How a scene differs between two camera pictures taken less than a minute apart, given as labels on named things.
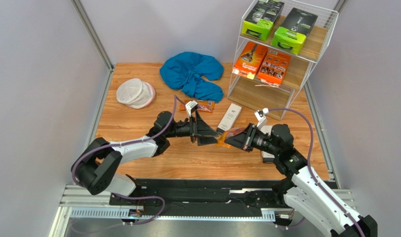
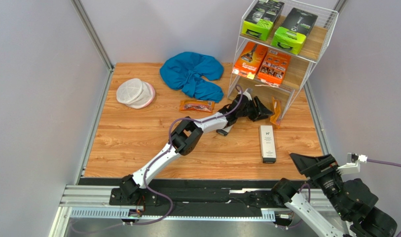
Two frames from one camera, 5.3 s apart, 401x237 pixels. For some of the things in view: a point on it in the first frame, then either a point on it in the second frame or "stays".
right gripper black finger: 241,139 -> 322,168
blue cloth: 184,70 stays
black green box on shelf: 259,22 stays
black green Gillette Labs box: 291,37 stays
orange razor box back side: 274,66 stays
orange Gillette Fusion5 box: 249,59 stays
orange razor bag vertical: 228,134 -> 277,106
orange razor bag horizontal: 207,106 stays
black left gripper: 198,128 -> 260,113
